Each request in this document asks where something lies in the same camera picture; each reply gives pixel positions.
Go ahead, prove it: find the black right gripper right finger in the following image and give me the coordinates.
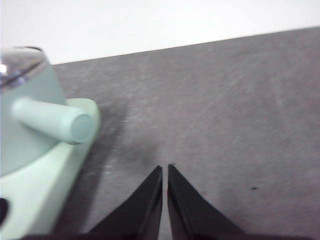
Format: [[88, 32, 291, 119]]
[[167, 164, 247, 232]]

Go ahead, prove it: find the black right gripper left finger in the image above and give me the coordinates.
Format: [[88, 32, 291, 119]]
[[87, 165, 163, 231]]

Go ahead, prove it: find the glass lid with green knob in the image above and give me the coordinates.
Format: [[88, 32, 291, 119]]
[[0, 46, 50, 88]]

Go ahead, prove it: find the mint green cooker base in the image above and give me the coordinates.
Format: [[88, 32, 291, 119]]
[[0, 98, 101, 237]]

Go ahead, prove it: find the mint green pot with handle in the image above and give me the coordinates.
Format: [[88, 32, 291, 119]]
[[0, 49, 95, 177]]

